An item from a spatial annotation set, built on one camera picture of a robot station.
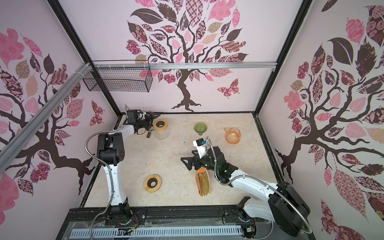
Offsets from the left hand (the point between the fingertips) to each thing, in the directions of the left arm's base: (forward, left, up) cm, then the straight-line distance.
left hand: (159, 119), depth 103 cm
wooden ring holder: (-41, 0, -11) cm, 43 cm away
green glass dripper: (-3, -29, -6) cm, 30 cm away
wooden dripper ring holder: (-6, -2, 0) cm, 6 cm away
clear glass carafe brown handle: (-7, +1, -10) cm, 12 cm away
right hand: (-32, -21, +8) cm, 39 cm away
